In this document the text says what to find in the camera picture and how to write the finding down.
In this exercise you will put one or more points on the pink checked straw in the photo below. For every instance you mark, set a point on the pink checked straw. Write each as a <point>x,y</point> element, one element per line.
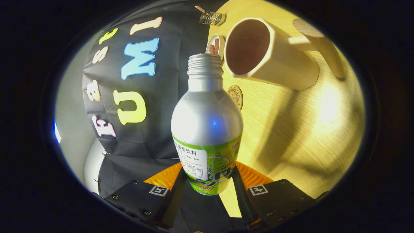
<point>200,8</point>

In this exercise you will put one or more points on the brown meat slice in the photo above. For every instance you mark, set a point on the brown meat slice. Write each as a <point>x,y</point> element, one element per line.
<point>217,44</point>
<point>212,49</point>

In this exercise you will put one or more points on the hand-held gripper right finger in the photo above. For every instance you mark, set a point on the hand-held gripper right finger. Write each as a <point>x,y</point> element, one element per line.
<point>245,204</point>

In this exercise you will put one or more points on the white oval plate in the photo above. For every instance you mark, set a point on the white oval plate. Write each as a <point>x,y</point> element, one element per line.
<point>222,47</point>

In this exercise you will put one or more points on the wooden table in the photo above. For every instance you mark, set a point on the wooden table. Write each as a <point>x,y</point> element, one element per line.
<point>291,136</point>

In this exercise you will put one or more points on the silver green juice bottle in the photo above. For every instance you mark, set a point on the silver green juice bottle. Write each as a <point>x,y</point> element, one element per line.
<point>207,123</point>

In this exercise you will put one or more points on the round cork coaster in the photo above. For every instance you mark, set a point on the round cork coaster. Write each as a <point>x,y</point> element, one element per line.
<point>237,96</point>

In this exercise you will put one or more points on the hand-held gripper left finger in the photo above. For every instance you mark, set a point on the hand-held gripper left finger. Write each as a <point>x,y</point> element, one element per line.
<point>168,207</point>

